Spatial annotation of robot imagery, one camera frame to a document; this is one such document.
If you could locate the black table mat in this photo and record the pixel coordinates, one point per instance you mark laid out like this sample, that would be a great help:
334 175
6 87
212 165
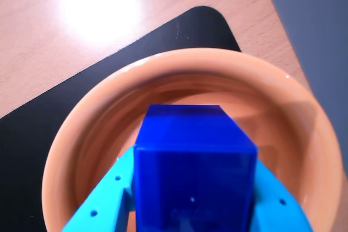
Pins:
81 88

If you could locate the blue cube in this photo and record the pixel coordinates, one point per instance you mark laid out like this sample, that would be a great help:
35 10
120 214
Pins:
195 175

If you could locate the orange ribbed bowl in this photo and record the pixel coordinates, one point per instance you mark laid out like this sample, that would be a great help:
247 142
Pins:
307 139

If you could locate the cyan gripper finger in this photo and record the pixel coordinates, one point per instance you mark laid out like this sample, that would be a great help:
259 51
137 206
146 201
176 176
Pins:
274 210
103 202

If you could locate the grey table mat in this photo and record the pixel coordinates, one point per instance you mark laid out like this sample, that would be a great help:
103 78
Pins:
320 25

